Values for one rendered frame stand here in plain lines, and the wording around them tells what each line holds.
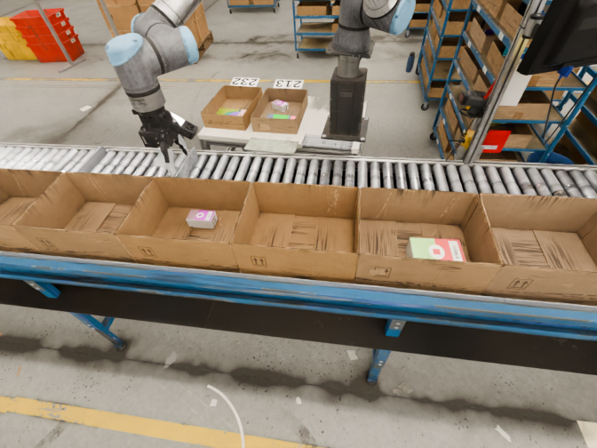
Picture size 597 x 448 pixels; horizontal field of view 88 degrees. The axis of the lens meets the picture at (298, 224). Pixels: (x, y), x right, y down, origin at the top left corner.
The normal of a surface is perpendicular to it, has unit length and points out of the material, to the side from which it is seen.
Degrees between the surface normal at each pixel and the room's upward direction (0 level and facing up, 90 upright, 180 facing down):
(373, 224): 2
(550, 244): 2
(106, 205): 2
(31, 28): 90
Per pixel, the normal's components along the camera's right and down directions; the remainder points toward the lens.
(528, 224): -0.14, 0.74
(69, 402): -0.06, -0.66
